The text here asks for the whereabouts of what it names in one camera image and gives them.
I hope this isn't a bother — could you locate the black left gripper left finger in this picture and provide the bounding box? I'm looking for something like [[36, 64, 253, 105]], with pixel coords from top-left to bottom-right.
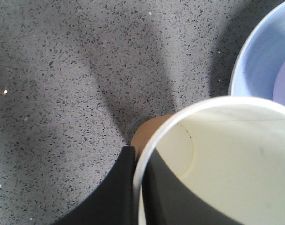
[[55, 146, 138, 225]]

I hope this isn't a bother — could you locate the light blue plate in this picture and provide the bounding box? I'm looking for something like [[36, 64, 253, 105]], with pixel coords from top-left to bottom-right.
[[228, 2, 285, 100]]

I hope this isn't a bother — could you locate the purple plastic bowl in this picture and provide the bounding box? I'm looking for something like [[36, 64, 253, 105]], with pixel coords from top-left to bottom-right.
[[272, 61, 285, 106]]

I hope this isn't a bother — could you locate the brown paper cup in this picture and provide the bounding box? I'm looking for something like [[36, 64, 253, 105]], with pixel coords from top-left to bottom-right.
[[131, 97, 285, 225]]

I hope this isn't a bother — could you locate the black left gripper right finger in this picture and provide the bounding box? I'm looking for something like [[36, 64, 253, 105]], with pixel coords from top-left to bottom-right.
[[142, 150, 240, 225]]

